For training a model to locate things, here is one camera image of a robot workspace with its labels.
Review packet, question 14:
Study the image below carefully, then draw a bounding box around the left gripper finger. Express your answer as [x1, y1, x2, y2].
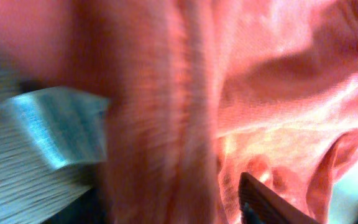
[238, 172, 318, 224]

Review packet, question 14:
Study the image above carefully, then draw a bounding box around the orange soccer t-shirt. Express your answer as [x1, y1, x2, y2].
[0, 0, 358, 223]

